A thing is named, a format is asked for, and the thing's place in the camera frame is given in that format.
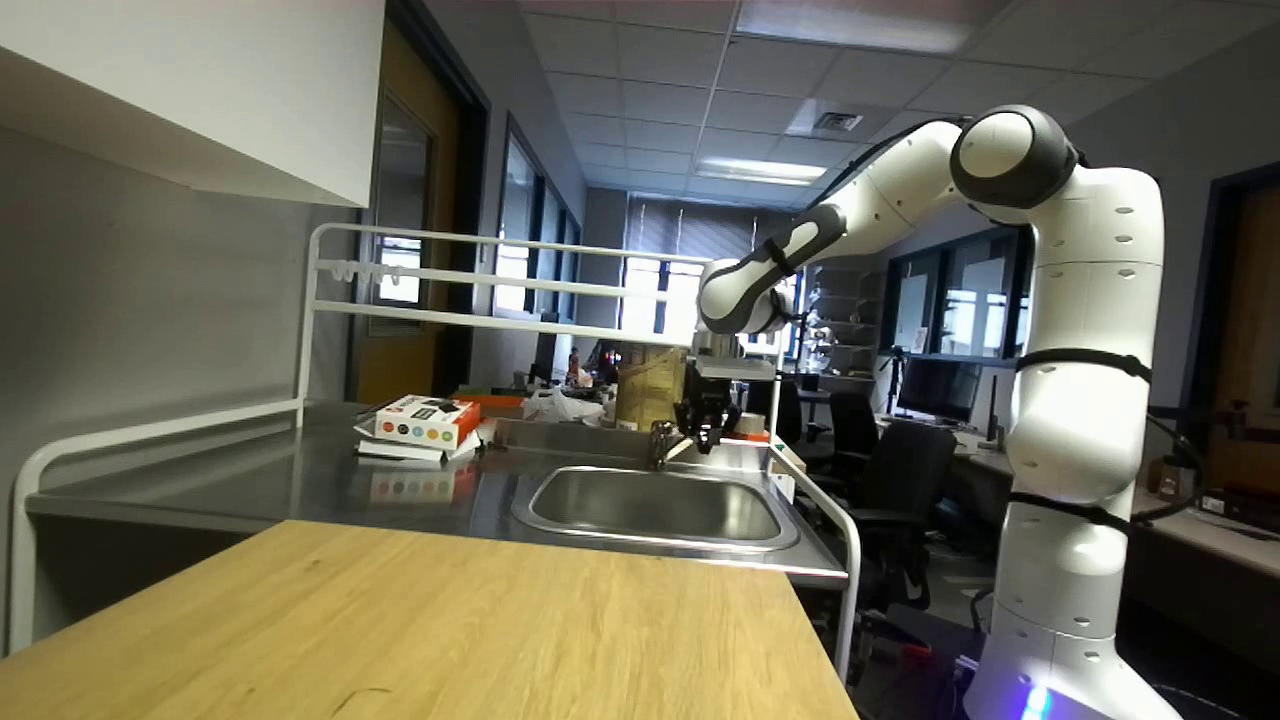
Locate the white flat book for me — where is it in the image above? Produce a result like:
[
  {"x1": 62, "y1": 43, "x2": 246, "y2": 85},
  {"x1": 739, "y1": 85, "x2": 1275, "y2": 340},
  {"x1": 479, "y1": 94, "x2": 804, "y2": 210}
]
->
[{"x1": 353, "y1": 420, "x2": 499, "y2": 466}]

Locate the black office chair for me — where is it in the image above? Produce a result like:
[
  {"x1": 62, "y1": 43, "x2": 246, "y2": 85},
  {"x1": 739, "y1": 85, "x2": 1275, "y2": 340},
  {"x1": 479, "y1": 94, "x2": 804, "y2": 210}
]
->
[{"x1": 837, "y1": 420, "x2": 960, "y2": 615}]

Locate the orange flat object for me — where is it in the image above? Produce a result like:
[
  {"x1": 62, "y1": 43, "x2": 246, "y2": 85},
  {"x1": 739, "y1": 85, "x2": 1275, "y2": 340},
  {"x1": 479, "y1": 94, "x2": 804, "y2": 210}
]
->
[{"x1": 456, "y1": 388, "x2": 532, "y2": 420}]

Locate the brown paper bag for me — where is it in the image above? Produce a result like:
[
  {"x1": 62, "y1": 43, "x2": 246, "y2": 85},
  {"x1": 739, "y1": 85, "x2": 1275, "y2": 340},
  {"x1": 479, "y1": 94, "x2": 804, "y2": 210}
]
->
[{"x1": 613, "y1": 342, "x2": 692, "y2": 436}]

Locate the ceiling air vent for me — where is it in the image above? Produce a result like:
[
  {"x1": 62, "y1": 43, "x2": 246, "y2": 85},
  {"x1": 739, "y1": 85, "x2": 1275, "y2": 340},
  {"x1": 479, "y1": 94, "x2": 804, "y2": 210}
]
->
[{"x1": 785, "y1": 94, "x2": 882, "y2": 142}]

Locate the stainless steel sink basin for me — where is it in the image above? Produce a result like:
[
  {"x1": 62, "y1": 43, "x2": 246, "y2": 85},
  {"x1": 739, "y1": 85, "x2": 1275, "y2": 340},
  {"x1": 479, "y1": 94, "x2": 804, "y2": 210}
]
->
[{"x1": 507, "y1": 460, "x2": 804, "y2": 555}]

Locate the brown wooden door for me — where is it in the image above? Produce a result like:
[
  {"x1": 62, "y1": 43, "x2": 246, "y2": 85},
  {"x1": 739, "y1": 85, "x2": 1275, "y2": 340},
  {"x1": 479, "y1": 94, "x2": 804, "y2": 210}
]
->
[{"x1": 347, "y1": 12, "x2": 479, "y2": 408}]

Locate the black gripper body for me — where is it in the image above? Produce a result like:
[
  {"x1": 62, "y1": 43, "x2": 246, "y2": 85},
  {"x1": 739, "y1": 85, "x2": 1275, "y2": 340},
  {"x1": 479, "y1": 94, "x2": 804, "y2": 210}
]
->
[{"x1": 676, "y1": 356, "x2": 745, "y2": 420}]

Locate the clear plastic bag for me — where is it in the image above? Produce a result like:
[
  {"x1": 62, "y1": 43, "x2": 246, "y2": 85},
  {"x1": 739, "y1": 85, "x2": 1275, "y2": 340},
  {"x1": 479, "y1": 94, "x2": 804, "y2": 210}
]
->
[{"x1": 522, "y1": 381, "x2": 609, "y2": 427}]

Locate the office desk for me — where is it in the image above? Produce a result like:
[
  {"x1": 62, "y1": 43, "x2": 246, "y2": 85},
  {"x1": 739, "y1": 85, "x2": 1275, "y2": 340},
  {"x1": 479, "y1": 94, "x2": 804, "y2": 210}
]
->
[{"x1": 951, "y1": 427, "x2": 1280, "y2": 579}]

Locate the stainless steel counter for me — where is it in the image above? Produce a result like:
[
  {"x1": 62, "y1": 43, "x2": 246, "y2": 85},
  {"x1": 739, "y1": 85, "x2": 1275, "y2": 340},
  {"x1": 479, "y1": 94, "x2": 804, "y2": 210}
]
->
[{"x1": 26, "y1": 398, "x2": 853, "y2": 583}]

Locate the small ceiling light panel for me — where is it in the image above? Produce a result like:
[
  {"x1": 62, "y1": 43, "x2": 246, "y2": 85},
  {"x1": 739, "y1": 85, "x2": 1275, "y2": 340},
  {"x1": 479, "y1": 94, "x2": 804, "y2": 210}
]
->
[{"x1": 697, "y1": 155, "x2": 831, "y2": 188}]

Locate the white box with colourful print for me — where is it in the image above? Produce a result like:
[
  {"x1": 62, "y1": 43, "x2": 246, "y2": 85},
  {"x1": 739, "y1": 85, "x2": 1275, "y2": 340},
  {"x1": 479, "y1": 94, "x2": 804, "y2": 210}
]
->
[{"x1": 368, "y1": 390, "x2": 490, "y2": 450}]

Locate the silver tap nozzle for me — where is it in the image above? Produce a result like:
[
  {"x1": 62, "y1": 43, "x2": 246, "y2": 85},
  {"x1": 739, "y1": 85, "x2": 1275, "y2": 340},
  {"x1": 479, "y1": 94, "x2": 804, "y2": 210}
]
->
[{"x1": 658, "y1": 427, "x2": 712, "y2": 473}]

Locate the dark computer monitor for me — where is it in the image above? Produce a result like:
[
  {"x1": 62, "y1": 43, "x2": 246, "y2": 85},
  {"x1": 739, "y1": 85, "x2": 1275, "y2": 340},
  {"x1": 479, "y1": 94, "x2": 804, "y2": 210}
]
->
[{"x1": 892, "y1": 352, "x2": 987, "y2": 427}]

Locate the large ceiling light panel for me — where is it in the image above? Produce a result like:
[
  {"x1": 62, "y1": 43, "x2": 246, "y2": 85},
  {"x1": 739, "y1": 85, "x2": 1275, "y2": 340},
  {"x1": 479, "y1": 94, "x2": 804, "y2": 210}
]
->
[{"x1": 734, "y1": 0, "x2": 975, "y2": 54}]

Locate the white wall cabinet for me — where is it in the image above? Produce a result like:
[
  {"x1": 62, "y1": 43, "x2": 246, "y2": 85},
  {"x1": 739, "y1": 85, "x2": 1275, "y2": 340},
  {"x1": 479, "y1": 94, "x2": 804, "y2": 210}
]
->
[{"x1": 0, "y1": 0, "x2": 391, "y2": 210}]

